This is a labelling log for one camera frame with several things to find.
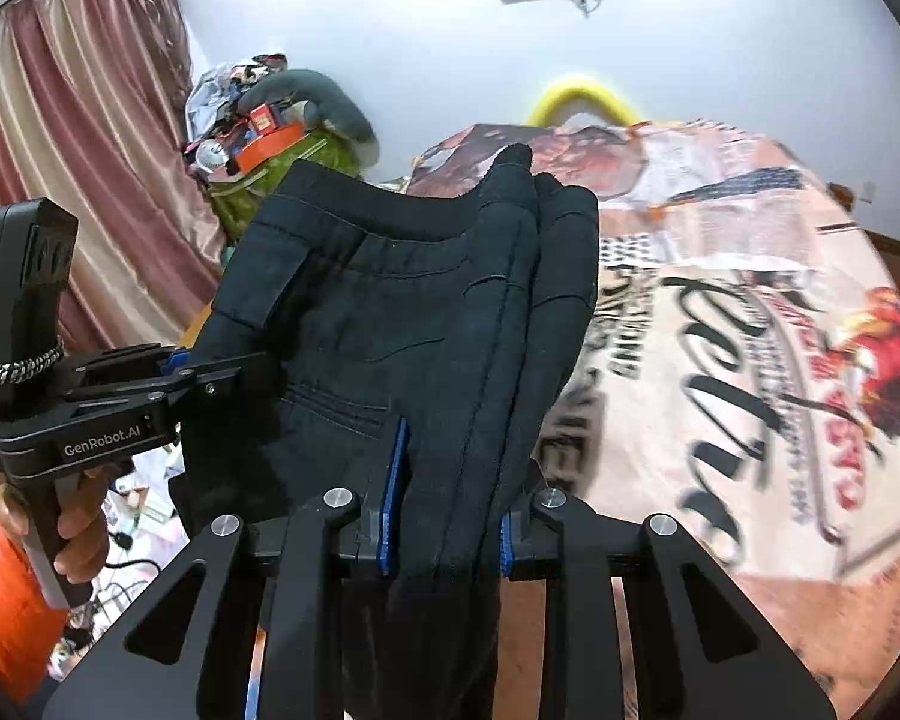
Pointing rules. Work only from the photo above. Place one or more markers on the person's left hand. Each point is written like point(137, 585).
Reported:
point(82, 540)

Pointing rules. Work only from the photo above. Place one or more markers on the printed plastic bag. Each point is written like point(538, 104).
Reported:
point(221, 94)

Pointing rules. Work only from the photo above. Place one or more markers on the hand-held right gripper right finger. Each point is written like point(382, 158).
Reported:
point(505, 547)

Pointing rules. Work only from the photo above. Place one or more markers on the newspaper printed blanket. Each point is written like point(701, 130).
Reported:
point(720, 330)

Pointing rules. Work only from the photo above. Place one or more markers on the grey plush toy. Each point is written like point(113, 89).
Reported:
point(337, 105)

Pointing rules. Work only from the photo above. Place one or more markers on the wooden bed post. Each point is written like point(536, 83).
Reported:
point(841, 196)

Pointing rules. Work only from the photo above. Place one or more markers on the person's left forearm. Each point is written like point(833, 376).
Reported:
point(7, 615)

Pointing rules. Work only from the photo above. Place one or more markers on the pink curtain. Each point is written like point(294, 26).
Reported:
point(82, 127)

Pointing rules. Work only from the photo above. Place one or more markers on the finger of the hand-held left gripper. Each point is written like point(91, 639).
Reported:
point(172, 361)
point(225, 379)

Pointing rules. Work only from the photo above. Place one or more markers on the orange box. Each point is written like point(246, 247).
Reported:
point(270, 136)

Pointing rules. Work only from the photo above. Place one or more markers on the white wall socket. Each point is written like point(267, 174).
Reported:
point(868, 192)

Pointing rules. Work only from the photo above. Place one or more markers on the black pants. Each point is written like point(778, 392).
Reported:
point(420, 315)

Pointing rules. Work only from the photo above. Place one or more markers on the green bag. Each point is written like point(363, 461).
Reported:
point(285, 180)

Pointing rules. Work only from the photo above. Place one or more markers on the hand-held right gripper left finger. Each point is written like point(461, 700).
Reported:
point(396, 495)

